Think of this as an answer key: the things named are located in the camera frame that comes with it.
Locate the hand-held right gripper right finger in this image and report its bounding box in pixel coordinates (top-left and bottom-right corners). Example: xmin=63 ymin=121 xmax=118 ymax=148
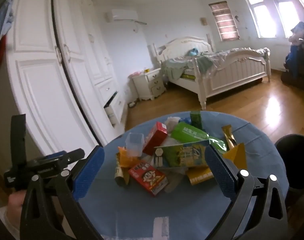
xmin=204 ymin=145 xmax=290 ymax=240

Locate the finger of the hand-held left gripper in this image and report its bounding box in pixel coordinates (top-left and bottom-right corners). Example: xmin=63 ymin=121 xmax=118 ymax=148
xmin=42 ymin=149 xmax=85 ymax=172

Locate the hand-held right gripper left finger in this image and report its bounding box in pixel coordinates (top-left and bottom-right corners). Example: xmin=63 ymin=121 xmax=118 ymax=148
xmin=20 ymin=145 xmax=105 ymax=240

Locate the yellow snack packet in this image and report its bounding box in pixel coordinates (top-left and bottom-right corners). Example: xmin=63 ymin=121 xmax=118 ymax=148
xmin=186 ymin=142 xmax=248 ymax=186

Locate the green plastic wrapper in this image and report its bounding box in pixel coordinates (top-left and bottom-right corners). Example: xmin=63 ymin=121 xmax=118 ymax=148
xmin=171 ymin=122 xmax=228 ymax=152

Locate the black trash bin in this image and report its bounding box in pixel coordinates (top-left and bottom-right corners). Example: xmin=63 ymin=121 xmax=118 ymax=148
xmin=274 ymin=134 xmax=304 ymax=207

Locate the person's left hand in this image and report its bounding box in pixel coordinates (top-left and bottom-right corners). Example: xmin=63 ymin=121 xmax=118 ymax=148
xmin=8 ymin=190 xmax=25 ymax=220

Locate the tan stick sachet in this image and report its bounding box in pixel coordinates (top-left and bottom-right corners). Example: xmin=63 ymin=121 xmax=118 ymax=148
xmin=114 ymin=154 xmax=130 ymax=187

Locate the gold stick sachet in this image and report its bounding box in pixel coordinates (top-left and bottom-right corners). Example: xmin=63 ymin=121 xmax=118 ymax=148
xmin=222 ymin=126 xmax=237 ymax=150

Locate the orange snack packet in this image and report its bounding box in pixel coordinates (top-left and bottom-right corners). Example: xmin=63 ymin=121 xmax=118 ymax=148
xmin=116 ymin=146 xmax=134 ymax=168

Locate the green yellow snack bag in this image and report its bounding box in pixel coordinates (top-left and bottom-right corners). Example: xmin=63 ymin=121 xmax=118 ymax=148
xmin=154 ymin=140 xmax=210 ymax=168

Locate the clear plastic cup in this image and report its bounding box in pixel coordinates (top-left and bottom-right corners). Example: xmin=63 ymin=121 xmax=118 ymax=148
xmin=125 ymin=132 xmax=145 ymax=157

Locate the blue tablecloth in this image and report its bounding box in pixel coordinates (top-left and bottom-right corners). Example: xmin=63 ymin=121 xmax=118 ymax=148
xmin=75 ymin=110 xmax=288 ymax=240

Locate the open white drawer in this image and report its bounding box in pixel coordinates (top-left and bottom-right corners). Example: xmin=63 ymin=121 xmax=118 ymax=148
xmin=103 ymin=92 xmax=119 ymax=128

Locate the green cylindrical container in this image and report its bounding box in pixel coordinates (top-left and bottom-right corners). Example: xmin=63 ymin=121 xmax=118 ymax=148
xmin=190 ymin=111 xmax=202 ymax=130

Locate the red carton cartoon face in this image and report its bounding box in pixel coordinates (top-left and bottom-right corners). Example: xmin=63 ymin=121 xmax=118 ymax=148
xmin=128 ymin=160 xmax=168 ymax=197

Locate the clear wrapper white print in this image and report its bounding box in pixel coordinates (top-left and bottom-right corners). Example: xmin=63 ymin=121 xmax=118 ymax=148
xmin=142 ymin=148 xmax=172 ymax=168

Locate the white wardrobe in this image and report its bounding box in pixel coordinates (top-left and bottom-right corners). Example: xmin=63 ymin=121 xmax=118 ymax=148
xmin=5 ymin=0 xmax=127 ymax=155

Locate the white plastic bag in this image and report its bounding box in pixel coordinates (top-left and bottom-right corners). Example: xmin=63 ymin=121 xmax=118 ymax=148
xmin=164 ymin=116 xmax=181 ymax=133

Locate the red cardboard box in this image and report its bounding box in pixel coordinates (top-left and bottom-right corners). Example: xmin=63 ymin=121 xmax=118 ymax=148
xmin=142 ymin=122 xmax=168 ymax=155

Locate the white nightstand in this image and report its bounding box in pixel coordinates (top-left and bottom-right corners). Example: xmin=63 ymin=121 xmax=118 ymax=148
xmin=131 ymin=68 xmax=167 ymax=102

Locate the rumpled light bedding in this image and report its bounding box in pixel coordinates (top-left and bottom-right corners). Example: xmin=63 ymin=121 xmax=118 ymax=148
xmin=162 ymin=47 xmax=271 ymax=82

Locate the dark chair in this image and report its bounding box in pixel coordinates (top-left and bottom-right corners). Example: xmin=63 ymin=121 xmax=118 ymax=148
xmin=280 ymin=40 xmax=304 ymax=91

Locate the white air conditioner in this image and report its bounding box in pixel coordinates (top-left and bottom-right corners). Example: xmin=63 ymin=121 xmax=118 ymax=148
xmin=111 ymin=9 xmax=147 ymax=25

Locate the window with striped blind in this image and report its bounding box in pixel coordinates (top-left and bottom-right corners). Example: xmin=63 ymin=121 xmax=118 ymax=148
xmin=208 ymin=2 xmax=240 ymax=42

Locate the bright window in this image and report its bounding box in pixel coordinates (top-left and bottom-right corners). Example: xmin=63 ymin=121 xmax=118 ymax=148
xmin=244 ymin=0 xmax=277 ymax=38
xmin=267 ymin=0 xmax=301 ymax=38

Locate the dark clothes pile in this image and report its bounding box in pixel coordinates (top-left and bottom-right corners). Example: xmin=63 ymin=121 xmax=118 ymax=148
xmin=288 ymin=21 xmax=304 ymax=46

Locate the white bed frame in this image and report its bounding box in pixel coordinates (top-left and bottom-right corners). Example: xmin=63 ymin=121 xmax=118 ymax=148
xmin=152 ymin=36 xmax=272 ymax=110

